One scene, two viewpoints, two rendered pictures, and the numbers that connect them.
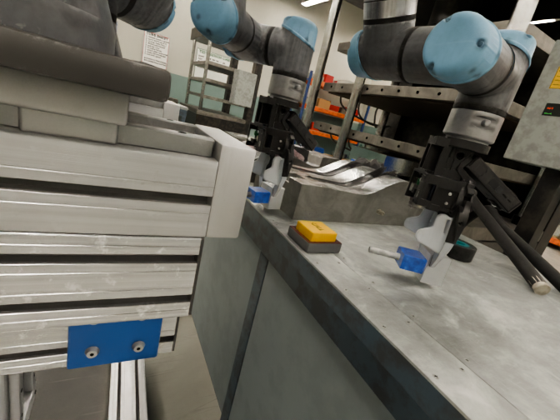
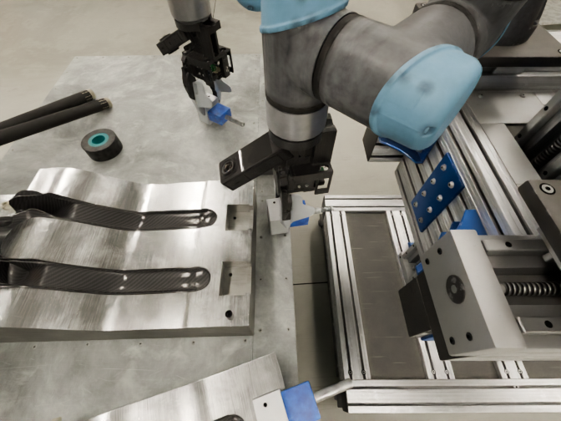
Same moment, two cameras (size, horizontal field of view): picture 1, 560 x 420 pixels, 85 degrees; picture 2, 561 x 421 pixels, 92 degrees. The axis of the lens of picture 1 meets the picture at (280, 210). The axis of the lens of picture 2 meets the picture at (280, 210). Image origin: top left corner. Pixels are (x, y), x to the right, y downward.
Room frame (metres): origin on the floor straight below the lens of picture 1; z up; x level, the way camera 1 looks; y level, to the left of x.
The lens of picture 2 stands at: (0.96, 0.17, 1.29)
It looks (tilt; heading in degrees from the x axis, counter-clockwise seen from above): 57 degrees down; 209
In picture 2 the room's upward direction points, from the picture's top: straight up
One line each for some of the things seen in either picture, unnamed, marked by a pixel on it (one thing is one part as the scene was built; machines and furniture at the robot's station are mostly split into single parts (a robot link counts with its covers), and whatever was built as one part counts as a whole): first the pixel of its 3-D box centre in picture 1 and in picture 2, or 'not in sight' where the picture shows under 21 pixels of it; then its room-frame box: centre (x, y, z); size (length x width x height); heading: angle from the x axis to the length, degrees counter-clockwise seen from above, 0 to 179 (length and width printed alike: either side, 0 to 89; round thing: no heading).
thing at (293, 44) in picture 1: (293, 50); (302, 43); (0.70, 0.05, 1.16); 0.09 x 0.08 x 0.11; 76
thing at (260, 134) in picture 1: (274, 127); (299, 156); (0.70, 0.06, 1.00); 0.09 x 0.08 x 0.12; 129
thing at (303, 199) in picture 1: (347, 187); (105, 251); (0.94, -0.18, 0.87); 0.50 x 0.26 x 0.14; 121
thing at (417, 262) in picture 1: (404, 257); (223, 115); (0.53, -0.24, 0.84); 0.13 x 0.05 x 0.05; 87
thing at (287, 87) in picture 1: (287, 90); (295, 109); (0.70, 0.05, 1.08); 0.08 x 0.08 x 0.05
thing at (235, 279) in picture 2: not in sight; (236, 281); (0.87, 0.04, 0.87); 0.05 x 0.05 x 0.04; 31
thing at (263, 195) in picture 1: (253, 194); (300, 212); (0.69, 0.07, 0.84); 0.13 x 0.05 x 0.05; 129
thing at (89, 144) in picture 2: (457, 248); (102, 144); (0.74, -0.45, 0.82); 0.08 x 0.08 x 0.04
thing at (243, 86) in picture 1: (218, 97); not in sight; (5.60, 1.52, 1.03); 1.54 x 0.94 x 2.06; 33
